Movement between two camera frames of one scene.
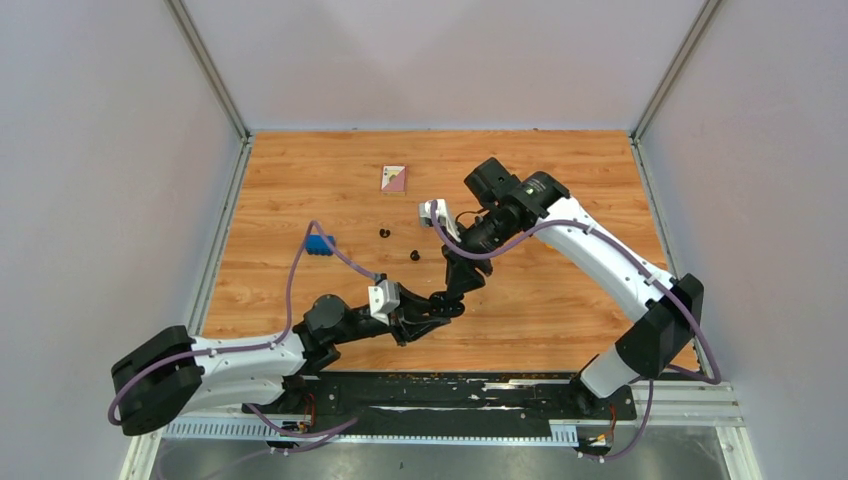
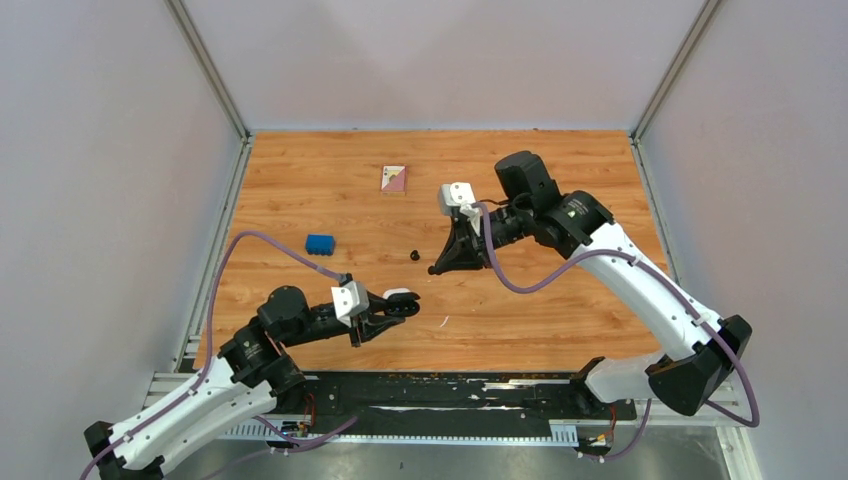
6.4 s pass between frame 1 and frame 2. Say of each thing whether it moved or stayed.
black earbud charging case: moved
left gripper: moved
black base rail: stayed
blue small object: stayed
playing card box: stayed
